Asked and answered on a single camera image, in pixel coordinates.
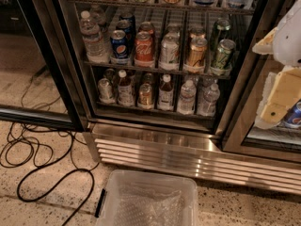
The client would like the right brown tea bottle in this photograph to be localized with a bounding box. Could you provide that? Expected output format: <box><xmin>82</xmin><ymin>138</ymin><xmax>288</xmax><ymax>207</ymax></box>
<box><xmin>157</xmin><ymin>74</ymin><xmax>174</xmax><ymax>111</ymax></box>

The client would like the black cable on floor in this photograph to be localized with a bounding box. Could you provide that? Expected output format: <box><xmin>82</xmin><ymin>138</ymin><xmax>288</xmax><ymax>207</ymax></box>
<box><xmin>0</xmin><ymin>64</ymin><xmax>100</xmax><ymax>226</ymax></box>

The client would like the left brown tea bottle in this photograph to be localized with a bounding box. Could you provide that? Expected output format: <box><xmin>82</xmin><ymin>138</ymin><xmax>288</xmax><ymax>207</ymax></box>
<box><xmin>118</xmin><ymin>70</ymin><xmax>135</xmax><ymax>106</ymax></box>

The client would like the rear red coca-cola can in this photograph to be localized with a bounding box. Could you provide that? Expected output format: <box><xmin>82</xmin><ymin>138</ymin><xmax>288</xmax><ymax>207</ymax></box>
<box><xmin>138</xmin><ymin>21</ymin><xmax>155</xmax><ymax>37</ymax></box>

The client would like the front clear water bottle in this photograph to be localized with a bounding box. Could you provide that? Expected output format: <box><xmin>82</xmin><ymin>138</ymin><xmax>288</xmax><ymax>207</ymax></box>
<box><xmin>80</xmin><ymin>10</ymin><xmax>108</xmax><ymax>63</ymax></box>

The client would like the gold soda can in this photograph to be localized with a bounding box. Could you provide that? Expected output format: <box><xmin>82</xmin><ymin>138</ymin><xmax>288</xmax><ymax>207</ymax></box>
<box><xmin>186</xmin><ymin>38</ymin><xmax>208</xmax><ymax>68</ymax></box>
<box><xmin>189</xmin><ymin>26</ymin><xmax>206</xmax><ymax>40</ymax></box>

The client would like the bubble wrap sheet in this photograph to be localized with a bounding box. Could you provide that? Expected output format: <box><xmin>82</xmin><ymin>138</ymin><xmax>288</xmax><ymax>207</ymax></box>
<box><xmin>114</xmin><ymin>186</ymin><xmax>184</xmax><ymax>226</ymax></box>

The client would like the right bottom water bottle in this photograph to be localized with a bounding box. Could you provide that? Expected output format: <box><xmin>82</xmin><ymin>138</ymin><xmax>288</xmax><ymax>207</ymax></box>
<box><xmin>197</xmin><ymin>83</ymin><xmax>220</xmax><ymax>117</ymax></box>

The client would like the front red coca-cola can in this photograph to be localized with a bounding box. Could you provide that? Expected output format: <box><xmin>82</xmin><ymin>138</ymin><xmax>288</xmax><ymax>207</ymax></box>
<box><xmin>135</xmin><ymin>31</ymin><xmax>153</xmax><ymax>62</ymax></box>

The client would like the clear plastic storage bin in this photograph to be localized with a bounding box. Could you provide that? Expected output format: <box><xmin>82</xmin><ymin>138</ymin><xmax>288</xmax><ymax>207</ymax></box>
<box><xmin>95</xmin><ymin>169</ymin><xmax>198</xmax><ymax>226</ymax></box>

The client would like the brown tea bottle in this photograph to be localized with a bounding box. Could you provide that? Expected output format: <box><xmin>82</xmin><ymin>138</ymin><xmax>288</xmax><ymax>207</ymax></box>
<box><xmin>118</xmin><ymin>70</ymin><xmax>135</xmax><ymax>106</ymax></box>
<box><xmin>157</xmin><ymin>74</ymin><xmax>174</xmax><ymax>111</ymax></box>

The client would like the blue pepsi can right compartment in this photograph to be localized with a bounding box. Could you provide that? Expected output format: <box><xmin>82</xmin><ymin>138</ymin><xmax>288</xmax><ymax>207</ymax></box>
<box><xmin>284</xmin><ymin>101</ymin><xmax>301</xmax><ymax>129</ymax></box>

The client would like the rear gold soda can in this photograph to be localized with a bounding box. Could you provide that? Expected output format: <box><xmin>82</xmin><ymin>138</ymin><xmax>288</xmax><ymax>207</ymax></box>
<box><xmin>189</xmin><ymin>26</ymin><xmax>206</xmax><ymax>40</ymax></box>

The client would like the green soda can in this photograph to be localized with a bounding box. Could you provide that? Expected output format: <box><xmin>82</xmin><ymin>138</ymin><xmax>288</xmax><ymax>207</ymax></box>
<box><xmin>212</xmin><ymin>39</ymin><xmax>236</xmax><ymax>70</ymax></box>
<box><xmin>210</xmin><ymin>18</ymin><xmax>231</xmax><ymax>51</ymax></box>

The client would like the stainless steel fridge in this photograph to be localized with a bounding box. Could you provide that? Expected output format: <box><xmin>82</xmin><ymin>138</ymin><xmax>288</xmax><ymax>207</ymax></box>
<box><xmin>26</xmin><ymin>0</ymin><xmax>301</xmax><ymax>196</ymax></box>

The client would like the front silver diet soda can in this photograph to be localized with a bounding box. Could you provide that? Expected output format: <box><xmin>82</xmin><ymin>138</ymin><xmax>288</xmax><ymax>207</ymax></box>
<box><xmin>160</xmin><ymin>35</ymin><xmax>179</xmax><ymax>64</ymax></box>

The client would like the gold can bottom shelf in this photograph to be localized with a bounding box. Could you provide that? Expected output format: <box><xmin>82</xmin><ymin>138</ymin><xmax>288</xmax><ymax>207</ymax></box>
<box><xmin>137</xmin><ymin>83</ymin><xmax>154</xmax><ymax>109</ymax></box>

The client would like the rear green soda can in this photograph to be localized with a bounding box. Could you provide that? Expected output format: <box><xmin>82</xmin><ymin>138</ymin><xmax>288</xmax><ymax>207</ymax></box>
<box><xmin>210</xmin><ymin>18</ymin><xmax>231</xmax><ymax>51</ymax></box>

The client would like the front gold soda can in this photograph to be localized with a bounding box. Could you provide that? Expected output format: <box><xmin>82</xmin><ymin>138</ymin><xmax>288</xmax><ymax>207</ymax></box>
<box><xmin>186</xmin><ymin>38</ymin><xmax>208</xmax><ymax>68</ymax></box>

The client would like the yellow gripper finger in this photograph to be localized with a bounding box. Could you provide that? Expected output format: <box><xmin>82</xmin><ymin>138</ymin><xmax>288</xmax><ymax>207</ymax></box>
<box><xmin>255</xmin><ymin>66</ymin><xmax>301</xmax><ymax>129</ymax></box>
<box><xmin>252</xmin><ymin>27</ymin><xmax>277</xmax><ymax>55</ymax></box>

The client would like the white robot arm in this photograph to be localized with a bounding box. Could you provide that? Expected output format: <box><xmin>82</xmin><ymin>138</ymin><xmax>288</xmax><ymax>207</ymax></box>
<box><xmin>252</xmin><ymin>0</ymin><xmax>301</xmax><ymax>129</ymax></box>

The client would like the rear silver soda can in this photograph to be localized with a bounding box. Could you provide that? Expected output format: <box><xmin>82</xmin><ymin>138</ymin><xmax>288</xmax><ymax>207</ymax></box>
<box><xmin>165</xmin><ymin>24</ymin><xmax>181</xmax><ymax>39</ymax></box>

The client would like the blue pepsi can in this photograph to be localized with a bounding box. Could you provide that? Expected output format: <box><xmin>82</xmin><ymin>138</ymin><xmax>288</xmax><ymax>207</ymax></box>
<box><xmin>116</xmin><ymin>20</ymin><xmax>135</xmax><ymax>45</ymax></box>
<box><xmin>110</xmin><ymin>30</ymin><xmax>129</xmax><ymax>59</ymax></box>
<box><xmin>119</xmin><ymin>11</ymin><xmax>135</xmax><ymax>29</ymax></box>

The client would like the open glass fridge door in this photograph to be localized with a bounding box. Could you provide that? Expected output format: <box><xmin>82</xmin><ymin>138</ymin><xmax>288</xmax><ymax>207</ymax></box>
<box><xmin>0</xmin><ymin>0</ymin><xmax>87</xmax><ymax>131</ymax></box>

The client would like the left bottom water bottle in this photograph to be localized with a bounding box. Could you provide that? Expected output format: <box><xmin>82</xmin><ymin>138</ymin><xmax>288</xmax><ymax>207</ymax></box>
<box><xmin>177</xmin><ymin>80</ymin><xmax>197</xmax><ymax>115</ymax></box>

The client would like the rear clear water bottle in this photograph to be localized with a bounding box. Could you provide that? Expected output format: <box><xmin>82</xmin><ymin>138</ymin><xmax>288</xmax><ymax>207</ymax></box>
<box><xmin>90</xmin><ymin>4</ymin><xmax>107</xmax><ymax>33</ymax></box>

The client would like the red coca-cola can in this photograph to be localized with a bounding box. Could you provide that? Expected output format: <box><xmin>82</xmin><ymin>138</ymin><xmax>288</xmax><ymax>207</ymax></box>
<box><xmin>135</xmin><ymin>31</ymin><xmax>153</xmax><ymax>62</ymax></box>
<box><xmin>138</xmin><ymin>21</ymin><xmax>155</xmax><ymax>37</ymax></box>

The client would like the clear water bottle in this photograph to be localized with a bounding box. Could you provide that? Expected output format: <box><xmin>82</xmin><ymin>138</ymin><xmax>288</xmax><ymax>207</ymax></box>
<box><xmin>90</xmin><ymin>4</ymin><xmax>107</xmax><ymax>33</ymax></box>
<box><xmin>80</xmin><ymin>10</ymin><xmax>108</xmax><ymax>63</ymax></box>

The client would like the front green soda can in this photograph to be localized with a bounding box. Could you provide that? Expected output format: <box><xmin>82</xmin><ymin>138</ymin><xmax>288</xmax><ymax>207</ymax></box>
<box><xmin>212</xmin><ymin>39</ymin><xmax>236</xmax><ymax>70</ymax></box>

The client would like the silver can bottom shelf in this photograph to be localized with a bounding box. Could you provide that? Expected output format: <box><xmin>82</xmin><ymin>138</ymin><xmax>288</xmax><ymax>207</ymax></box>
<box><xmin>98</xmin><ymin>78</ymin><xmax>115</xmax><ymax>104</ymax></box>

